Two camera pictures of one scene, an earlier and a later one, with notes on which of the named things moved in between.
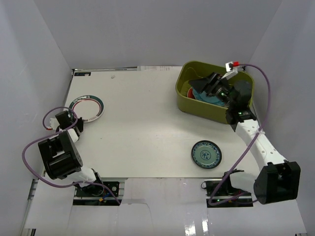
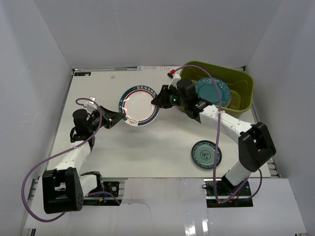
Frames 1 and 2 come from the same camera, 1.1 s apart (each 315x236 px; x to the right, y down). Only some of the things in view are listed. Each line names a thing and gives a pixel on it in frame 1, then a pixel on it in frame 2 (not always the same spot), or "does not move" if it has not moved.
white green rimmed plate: x=89 y=107 to x=135 y=103
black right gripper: x=213 y=80 to x=162 y=99
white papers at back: x=159 y=68 does not move
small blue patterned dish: x=206 y=154 does not move
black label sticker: x=82 y=73 does not move
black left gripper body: x=78 y=124 to x=104 y=118
